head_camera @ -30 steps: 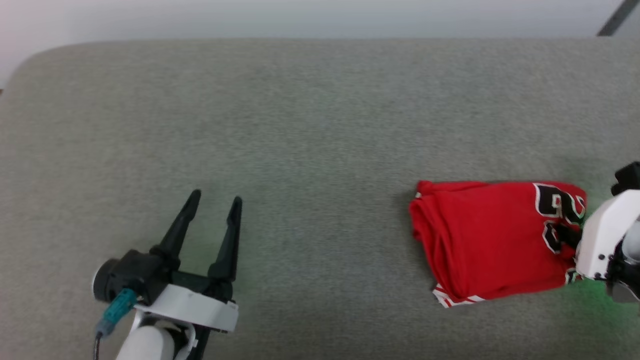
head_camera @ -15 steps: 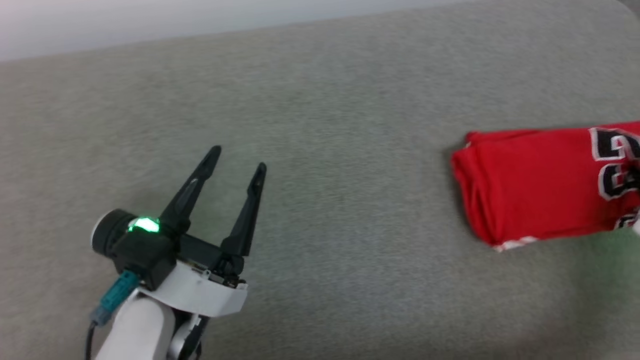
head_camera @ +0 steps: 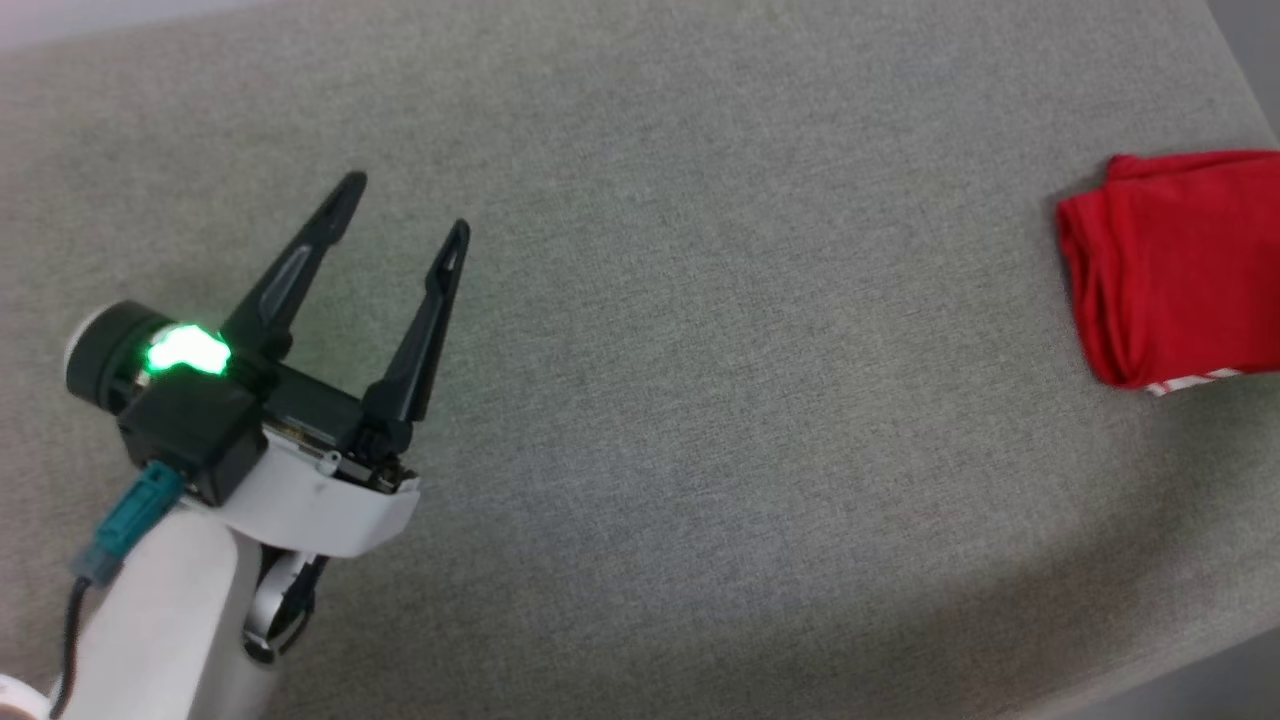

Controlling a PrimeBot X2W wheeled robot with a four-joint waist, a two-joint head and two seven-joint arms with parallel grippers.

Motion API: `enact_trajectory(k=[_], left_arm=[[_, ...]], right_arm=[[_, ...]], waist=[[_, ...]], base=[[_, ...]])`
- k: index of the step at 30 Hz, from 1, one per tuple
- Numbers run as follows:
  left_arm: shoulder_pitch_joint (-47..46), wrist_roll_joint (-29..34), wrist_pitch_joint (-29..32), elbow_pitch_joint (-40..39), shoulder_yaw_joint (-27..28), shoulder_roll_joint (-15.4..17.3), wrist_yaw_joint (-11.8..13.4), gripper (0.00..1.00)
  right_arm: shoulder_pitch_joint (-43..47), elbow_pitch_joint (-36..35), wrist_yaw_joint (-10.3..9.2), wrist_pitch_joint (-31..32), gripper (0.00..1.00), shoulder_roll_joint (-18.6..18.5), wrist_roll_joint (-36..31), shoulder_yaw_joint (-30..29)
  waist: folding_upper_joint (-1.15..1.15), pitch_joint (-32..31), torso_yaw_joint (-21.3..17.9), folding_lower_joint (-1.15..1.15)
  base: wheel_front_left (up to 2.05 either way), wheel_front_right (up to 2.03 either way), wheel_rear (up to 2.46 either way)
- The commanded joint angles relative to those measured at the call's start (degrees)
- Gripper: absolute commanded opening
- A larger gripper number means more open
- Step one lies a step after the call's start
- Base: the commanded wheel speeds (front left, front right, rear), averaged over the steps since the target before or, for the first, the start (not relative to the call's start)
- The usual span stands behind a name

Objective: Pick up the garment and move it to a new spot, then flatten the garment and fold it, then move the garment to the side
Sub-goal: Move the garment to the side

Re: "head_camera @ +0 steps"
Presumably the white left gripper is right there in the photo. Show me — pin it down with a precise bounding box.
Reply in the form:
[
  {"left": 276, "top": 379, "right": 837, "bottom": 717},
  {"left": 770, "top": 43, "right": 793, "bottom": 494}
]
[{"left": 218, "top": 172, "right": 471, "bottom": 559}]

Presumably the red basketball jersey white trim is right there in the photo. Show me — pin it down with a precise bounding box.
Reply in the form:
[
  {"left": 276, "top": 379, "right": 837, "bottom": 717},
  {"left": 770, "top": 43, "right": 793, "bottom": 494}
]
[{"left": 1057, "top": 150, "right": 1280, "bottom": 398}]

